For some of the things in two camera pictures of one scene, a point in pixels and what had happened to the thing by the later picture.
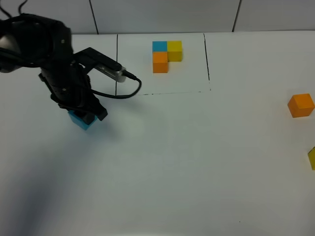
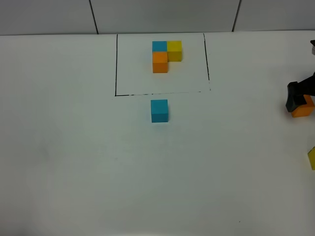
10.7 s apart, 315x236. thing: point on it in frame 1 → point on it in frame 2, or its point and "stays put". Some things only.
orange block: (300, 105) stays put
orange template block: (160, 62) stays put
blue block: (79, 120) → (159, 110)
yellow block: (311, 155) stays put
